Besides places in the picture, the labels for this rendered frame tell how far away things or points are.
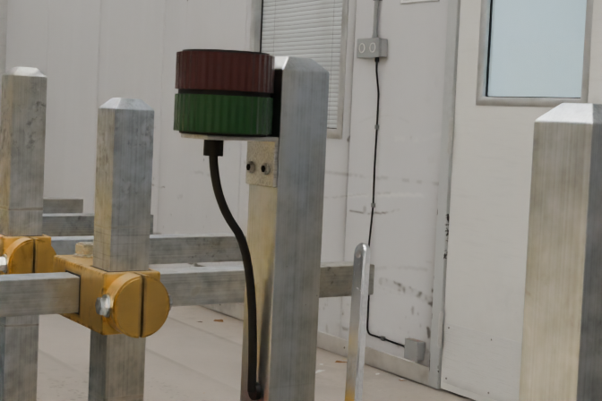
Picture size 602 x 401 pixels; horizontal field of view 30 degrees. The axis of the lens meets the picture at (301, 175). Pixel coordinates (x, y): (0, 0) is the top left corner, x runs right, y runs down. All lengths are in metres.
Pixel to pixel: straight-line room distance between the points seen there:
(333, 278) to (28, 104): 0.35
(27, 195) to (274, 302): 0.50
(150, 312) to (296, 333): 0.22
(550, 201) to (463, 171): 4.08
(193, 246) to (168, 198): 5.53
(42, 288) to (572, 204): 0.55
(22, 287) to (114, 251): 0.08
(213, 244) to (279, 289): 0.60
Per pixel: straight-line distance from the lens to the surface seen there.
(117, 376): 0.94
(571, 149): 0.50
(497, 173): 4.43
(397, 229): 4.91
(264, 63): 0.67
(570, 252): 0.50
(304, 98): 0.69
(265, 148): 0.69
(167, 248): 1.27
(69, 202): 1.75
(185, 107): 0.67
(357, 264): 0.78
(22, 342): 1.17
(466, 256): 4.58
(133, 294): 0.90
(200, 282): 1.00
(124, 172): 0.91
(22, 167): 1.15
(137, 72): 7.26
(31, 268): 1.13
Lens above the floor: 1.10
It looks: 3 degrees down
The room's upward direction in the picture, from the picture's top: 3 degrees clockwise
